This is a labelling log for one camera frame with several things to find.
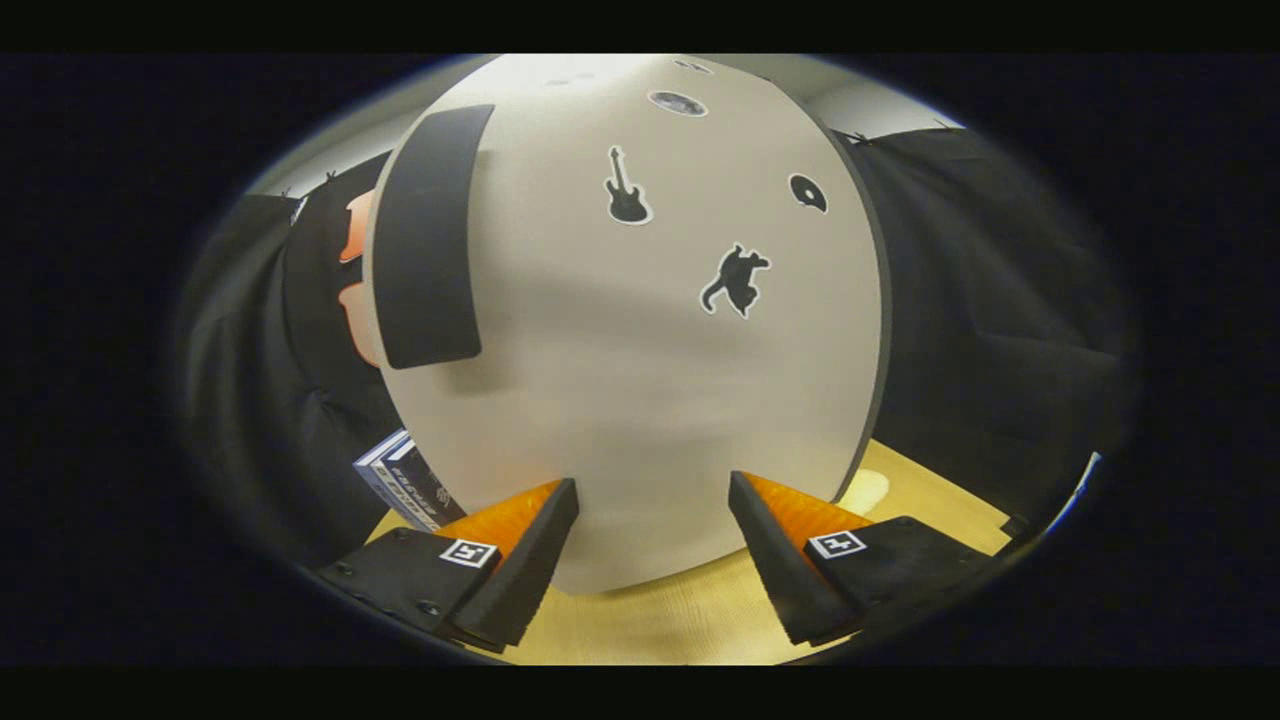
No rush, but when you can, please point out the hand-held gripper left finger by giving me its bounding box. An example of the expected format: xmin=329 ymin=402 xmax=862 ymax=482
xmin=315 ymin=477 xmax=580 ymax=653

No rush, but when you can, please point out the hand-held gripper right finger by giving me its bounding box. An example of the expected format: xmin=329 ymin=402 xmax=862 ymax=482
xmin=728 ymin=471 xmax=993 ymax=648

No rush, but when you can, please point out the white cabinet door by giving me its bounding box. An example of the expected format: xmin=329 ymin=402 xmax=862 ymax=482
xmin=364 ymin=54 xmax=887 ymax=597

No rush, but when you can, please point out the black door handle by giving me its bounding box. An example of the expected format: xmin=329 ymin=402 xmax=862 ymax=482
xmin=372 ymin=104 xmax=497 ymax=371

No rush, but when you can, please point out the blue and white box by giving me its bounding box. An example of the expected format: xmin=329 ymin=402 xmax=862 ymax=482
xmin=352 ymin=429 xmax=467 ymax=533

